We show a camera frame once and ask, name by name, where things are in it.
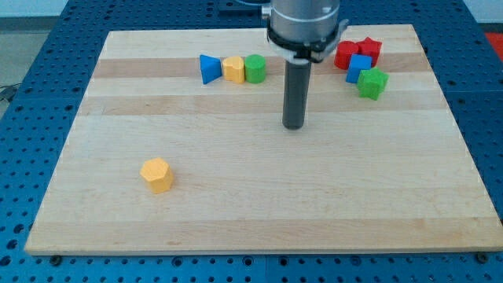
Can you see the green star block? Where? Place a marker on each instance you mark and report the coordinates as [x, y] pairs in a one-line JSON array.
[[372, 83]]

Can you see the wooden board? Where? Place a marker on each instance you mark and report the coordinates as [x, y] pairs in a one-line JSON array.
[[361, 176]]

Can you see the blue cube block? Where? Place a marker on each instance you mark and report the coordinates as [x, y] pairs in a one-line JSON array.
[[357, 64]]

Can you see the red star block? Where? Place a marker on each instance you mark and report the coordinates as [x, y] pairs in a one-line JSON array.
[[371, 48]]

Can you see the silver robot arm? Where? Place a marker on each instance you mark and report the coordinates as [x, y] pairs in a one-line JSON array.
[[303, 31]]

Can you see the red cylinder block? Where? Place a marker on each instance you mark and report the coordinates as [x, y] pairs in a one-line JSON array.
[[344, 52]]

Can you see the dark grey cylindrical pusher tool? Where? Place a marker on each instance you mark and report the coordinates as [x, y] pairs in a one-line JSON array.
[[297, 79]]

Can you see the blue triangle block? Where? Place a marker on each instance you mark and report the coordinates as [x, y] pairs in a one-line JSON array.
[[210, 68]]

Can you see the yellow heart block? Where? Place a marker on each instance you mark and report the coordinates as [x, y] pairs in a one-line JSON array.
[[233, 69]]

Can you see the green cylinder block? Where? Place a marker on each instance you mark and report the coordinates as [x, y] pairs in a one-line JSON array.
[[255, 68]]

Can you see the yellow hexagon block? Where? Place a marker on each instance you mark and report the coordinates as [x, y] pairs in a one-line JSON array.
[[157, 175]]

